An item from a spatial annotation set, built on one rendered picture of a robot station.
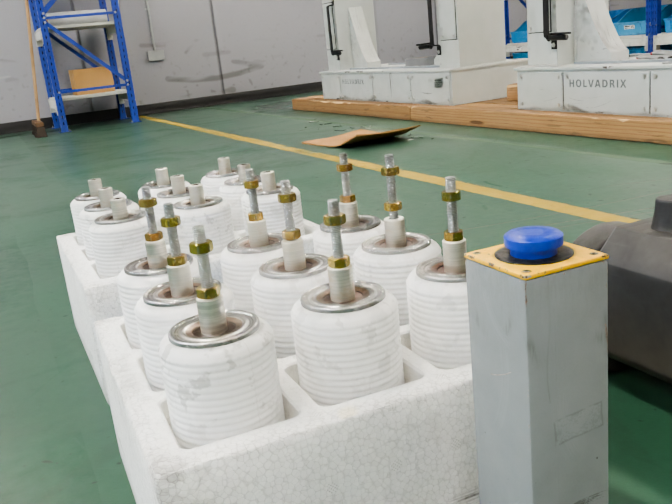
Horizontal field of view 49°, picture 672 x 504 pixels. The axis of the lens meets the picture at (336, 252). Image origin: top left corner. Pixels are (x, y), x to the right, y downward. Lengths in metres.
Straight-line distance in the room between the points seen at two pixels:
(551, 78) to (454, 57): 0.81
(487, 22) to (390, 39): 3.89
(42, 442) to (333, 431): 0.56
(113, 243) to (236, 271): 0.31
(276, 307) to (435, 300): 0.16
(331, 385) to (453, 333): 0.12
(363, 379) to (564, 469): 0.18
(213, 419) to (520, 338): 0.25
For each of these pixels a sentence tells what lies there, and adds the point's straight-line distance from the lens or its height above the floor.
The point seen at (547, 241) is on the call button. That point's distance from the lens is 0.52.
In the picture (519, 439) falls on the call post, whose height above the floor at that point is 0.19.
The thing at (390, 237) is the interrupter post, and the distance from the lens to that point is 0.80.
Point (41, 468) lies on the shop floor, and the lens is 1.03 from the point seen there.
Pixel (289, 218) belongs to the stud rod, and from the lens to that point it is 0.75.
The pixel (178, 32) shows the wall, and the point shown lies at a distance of 7.10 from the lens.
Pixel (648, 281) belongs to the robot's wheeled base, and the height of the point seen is 0.17.
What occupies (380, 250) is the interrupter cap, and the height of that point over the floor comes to 0.25.
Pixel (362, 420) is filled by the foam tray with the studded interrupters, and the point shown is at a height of 0.17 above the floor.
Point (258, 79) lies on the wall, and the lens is 7.31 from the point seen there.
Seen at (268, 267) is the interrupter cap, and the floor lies 0.25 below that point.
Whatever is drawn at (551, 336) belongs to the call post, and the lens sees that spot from 0.52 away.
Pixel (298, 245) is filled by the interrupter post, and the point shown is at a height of 0.28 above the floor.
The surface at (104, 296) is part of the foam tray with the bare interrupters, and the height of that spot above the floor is 0.16.
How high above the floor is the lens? 0.47
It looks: 16 degrees down
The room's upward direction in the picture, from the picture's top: 6 degrees counter-clockwise
